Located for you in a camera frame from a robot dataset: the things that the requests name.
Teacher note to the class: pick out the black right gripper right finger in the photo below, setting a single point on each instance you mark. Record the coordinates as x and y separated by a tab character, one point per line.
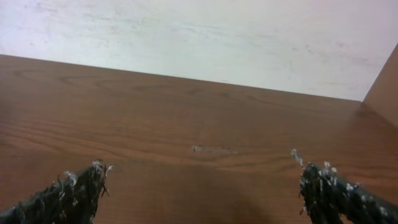
327	197

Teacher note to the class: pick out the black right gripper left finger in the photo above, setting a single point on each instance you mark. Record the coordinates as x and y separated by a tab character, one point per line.
71	200

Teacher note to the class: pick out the brown cardboard side panel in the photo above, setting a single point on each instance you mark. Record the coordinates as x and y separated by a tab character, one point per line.
382	96

